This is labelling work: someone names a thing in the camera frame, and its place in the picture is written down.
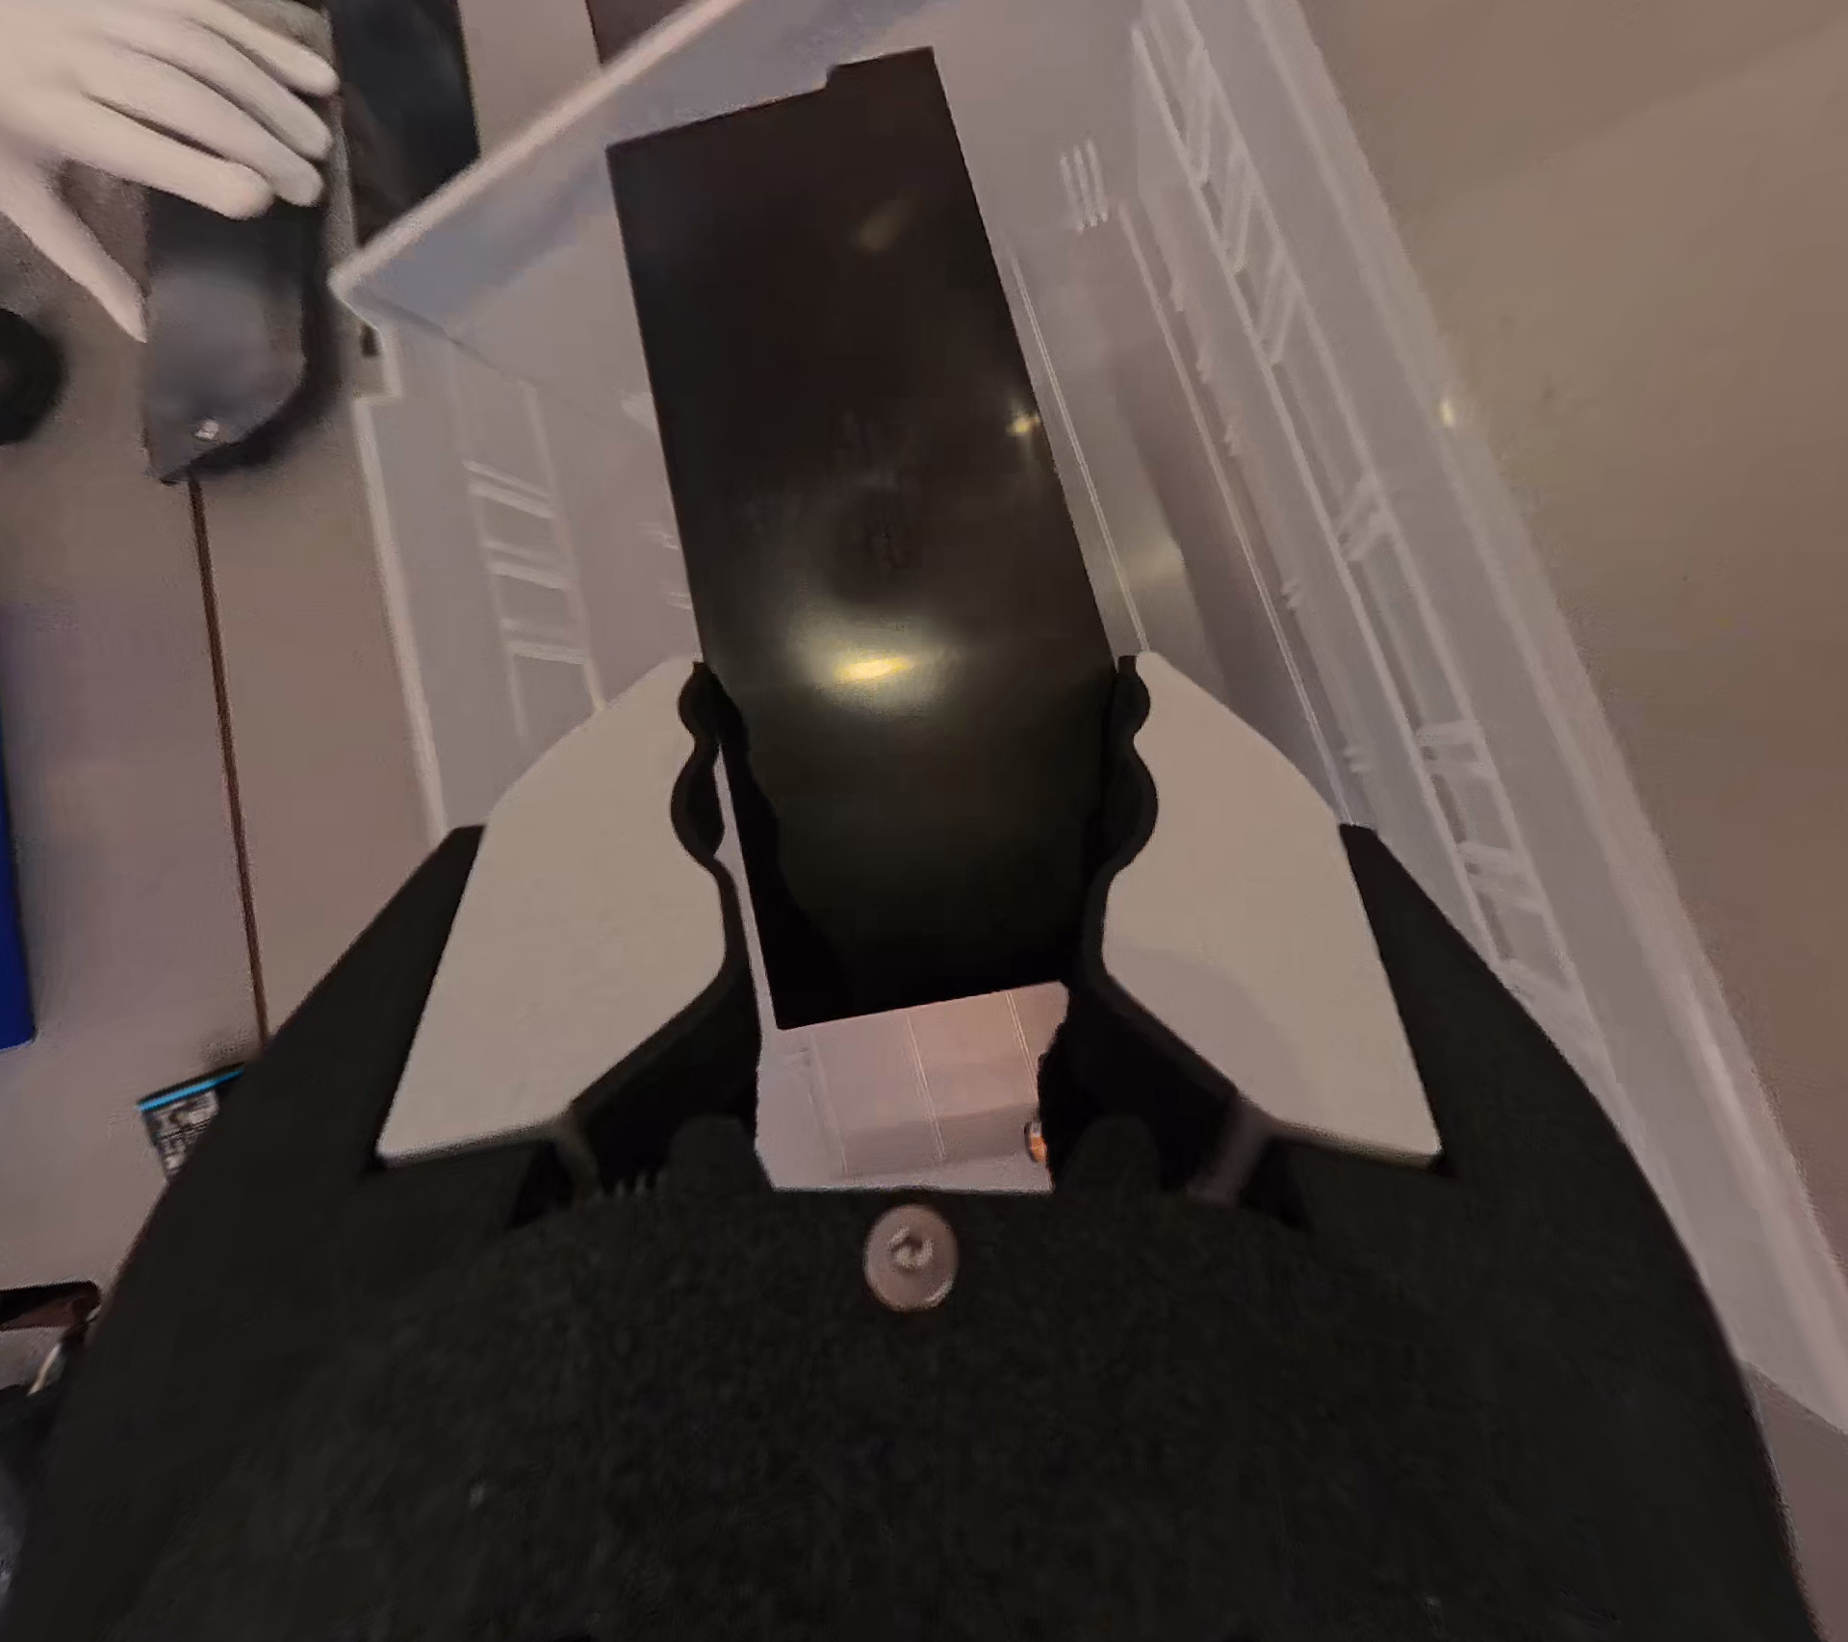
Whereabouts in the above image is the blue bin with printed tag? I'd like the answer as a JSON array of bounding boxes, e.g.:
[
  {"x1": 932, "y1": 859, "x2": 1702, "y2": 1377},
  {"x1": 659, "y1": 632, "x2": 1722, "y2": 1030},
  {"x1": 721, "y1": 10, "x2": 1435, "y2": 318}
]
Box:
[{"x1": 0, "y1": 603, "x2": 39, "y2": 1053}]

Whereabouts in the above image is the grey desk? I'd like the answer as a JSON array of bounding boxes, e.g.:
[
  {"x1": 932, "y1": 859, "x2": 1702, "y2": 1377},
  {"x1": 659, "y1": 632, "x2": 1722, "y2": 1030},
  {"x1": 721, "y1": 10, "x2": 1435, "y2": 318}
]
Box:
[{"x1": 0, "y1": 0, "x2": 1848, "y2": 1642}]

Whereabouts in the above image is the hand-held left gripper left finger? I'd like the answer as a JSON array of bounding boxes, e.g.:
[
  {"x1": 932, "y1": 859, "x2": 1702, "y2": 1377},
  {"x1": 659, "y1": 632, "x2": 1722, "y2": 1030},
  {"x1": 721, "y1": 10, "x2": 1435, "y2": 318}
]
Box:
[{"x1": 376, "y1": 661, "x2": 761, "y2": 1175}]

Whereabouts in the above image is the dark cased smartphone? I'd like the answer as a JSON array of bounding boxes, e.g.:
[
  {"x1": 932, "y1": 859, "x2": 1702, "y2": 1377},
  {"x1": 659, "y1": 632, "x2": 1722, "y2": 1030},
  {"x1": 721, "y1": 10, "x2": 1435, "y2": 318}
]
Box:
[{"x1": 141, "y1": 183, "x2": 337, "y2": 487}]

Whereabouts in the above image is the black glossy panel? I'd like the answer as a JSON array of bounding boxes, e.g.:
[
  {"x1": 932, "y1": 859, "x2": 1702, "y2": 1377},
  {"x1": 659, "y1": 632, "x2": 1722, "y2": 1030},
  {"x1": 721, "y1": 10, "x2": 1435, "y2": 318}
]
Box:
[{"x1": 607, "y1": 47, "x2": 1144, "y2": 1030}]

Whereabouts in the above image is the clear plastic bin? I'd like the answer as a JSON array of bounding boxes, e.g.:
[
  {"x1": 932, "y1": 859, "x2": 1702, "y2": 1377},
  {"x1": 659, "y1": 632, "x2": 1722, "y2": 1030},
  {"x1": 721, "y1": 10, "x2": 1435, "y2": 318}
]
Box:
[{"x1": 330, "y1": 0, "x2": 1848, "y2": 1406}]

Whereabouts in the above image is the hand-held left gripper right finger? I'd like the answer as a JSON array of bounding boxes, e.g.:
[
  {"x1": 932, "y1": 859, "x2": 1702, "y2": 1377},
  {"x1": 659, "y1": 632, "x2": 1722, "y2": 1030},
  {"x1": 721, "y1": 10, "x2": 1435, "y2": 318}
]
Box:
[{"x1": 1040, "y1": 653, "x2": 1446, "y2": 1204}]

